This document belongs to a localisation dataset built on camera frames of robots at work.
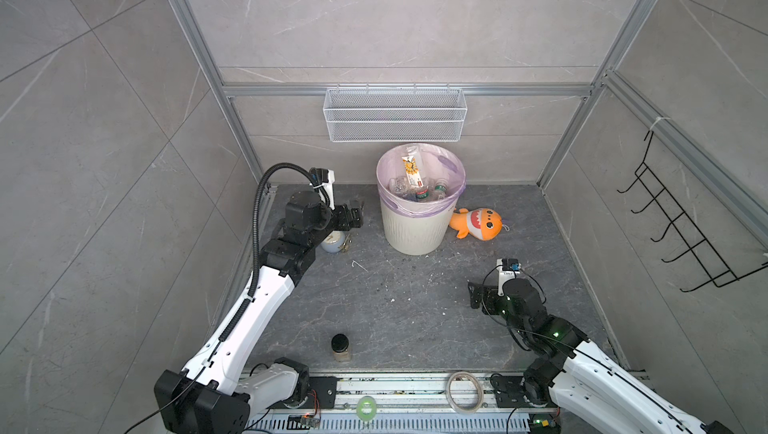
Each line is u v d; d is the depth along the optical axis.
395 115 1.01
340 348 0.72
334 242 0.98
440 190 0.93
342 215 0.63
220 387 0.38
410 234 0.88
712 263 0.60
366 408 0.72
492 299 0.71
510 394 0.73
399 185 0.92
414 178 0.88
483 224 0.98
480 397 0.72
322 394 0.73
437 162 0.94
